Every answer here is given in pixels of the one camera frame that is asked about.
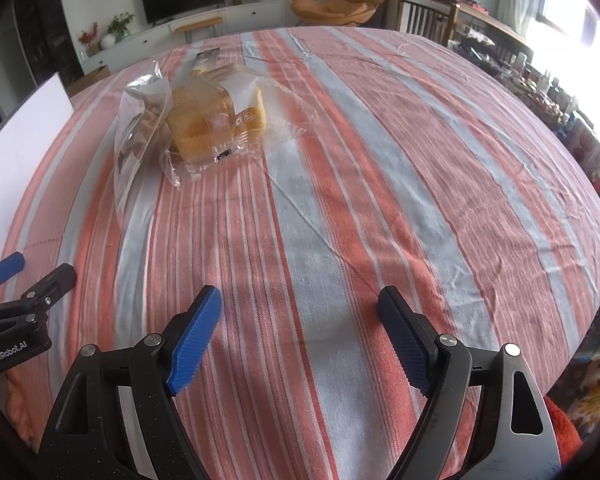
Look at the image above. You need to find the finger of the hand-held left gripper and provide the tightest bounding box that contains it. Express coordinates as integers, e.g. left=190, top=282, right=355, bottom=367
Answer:
left=0, top=252, right=26, bottom=306
left=10, top=263, right=77, bottom=321

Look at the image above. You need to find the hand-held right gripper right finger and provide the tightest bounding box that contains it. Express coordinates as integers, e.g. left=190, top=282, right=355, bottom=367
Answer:
left=377, top=285, right=563, bottom=480

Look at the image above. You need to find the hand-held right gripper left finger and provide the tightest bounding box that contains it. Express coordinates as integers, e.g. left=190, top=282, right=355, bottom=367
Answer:
left=37, top=285, right=223, bottom=480

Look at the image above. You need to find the white cardboard box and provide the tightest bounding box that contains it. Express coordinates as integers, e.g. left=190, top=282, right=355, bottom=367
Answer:
left=0, top=72, right=76, bottom=271

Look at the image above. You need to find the clear bag of brown cookies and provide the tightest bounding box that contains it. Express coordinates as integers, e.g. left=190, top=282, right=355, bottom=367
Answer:
left=112, top=60, right=173, bottom=221

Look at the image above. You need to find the clear bag of sliced bread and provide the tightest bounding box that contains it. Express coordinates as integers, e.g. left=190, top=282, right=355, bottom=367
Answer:
left=160, top=62, right=326, bottom=188

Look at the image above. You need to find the black printed snack packet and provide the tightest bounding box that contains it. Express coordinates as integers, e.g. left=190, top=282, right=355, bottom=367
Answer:
left=189, top=47, right=221, bottom=76

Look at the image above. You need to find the striped pink grey tablecloth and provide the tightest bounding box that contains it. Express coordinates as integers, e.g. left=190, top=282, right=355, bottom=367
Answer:
left=0, top=25, right=600, bottom=480

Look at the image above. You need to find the orange fleece clothing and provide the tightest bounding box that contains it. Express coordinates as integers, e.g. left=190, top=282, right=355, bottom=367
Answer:
left=545, top=395, right=581, bottom=461

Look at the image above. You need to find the floral printed cloth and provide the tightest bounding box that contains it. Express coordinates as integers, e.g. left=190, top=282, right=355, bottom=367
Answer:
left=550, top=305, right=600, bottom=441

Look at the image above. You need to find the brown cardboard box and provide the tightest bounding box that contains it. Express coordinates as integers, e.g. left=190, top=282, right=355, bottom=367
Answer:
left=67, top=65, right=112, bottom=96

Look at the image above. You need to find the red flower arrangement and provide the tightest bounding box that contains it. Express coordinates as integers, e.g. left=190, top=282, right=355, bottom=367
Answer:
left=77, top=22, right=101, bottom=56

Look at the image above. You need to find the tall dark display cabinet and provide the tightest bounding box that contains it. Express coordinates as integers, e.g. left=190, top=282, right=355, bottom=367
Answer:
left=12, top=0, right=83, bottom=88

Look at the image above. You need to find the green plant in glass vase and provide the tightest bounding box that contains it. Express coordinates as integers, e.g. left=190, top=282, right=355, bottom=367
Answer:
left=106, top=12, right=135, bottom=41

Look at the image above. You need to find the row of bottles and jars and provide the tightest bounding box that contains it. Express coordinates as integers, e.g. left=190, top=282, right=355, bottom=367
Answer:
left=450, top=35, right=600, bottom=206

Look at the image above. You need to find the wooden bench with metal legs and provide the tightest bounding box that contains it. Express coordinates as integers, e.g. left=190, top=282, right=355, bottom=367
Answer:
left=172, top=16, right=224, bottom=43

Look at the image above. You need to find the wooden dining chair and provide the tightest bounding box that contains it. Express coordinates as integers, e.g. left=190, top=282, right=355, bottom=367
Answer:
left=397, top=0, right=536, bottom=61

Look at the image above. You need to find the white television cabinet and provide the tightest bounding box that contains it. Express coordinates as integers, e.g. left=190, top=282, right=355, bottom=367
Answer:
left=80, top=0, right=286, bottom=76

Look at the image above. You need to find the orange lounge chair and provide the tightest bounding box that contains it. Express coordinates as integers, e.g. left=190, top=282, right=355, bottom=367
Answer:
left=290, top=0, right=393, bottom=28

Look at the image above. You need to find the bright window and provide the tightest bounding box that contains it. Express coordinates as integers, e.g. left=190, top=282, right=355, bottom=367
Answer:
left=525, top=0, right=600, bottom=141

